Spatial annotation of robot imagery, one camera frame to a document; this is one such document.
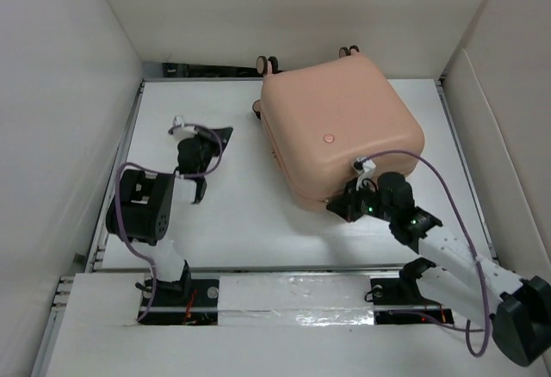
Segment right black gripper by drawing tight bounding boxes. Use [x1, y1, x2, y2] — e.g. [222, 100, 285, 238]
[326, 176, 395, 222]

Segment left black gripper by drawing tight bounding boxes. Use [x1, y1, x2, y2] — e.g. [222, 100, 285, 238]
[191, 126, 232, 177]

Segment pink suitcase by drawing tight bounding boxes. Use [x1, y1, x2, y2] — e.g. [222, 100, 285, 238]
[252, 46, 425, 211]

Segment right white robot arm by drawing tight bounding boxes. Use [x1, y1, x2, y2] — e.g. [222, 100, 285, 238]
[326, 172, 550, 367]

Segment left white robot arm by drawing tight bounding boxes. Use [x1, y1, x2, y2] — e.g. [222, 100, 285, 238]
[105, 124, 233, 306]

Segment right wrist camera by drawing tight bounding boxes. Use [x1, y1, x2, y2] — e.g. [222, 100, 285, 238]
[352, 157, 376, 187]

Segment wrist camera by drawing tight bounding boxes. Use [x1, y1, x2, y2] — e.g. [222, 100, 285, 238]
[352, 157, 376, 187]
[167, 115, 195, 140]

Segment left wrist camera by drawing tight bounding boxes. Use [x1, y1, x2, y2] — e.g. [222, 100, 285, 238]
[167, 115, 195, 140]

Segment aluminium frame rail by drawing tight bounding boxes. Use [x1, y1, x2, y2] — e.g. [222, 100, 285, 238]
[85, 260, 457, 273]

